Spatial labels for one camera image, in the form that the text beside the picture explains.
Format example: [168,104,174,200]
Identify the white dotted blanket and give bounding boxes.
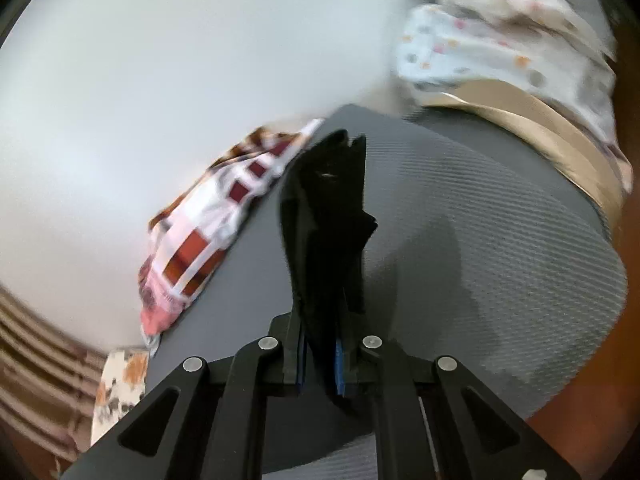
[394,0,633,196]

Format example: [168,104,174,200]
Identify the floral print pillow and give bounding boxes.
[90,347,151,447]

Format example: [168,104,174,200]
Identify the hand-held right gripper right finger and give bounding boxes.
[332,302,583,480]

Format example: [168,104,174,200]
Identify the beige cloth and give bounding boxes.
[424,80,623,241]

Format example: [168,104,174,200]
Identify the grey mesh mat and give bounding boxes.
[145,104,628,480]

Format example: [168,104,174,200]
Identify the black pants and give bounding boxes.
[279,129,378,415]

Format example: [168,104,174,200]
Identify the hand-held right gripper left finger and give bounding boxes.
[60,312,307,480]

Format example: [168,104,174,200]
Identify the brown striped curtain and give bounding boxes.
[0,285,108,476]

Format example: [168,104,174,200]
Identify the pink patterned quilt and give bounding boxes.
[139,117,326,356]

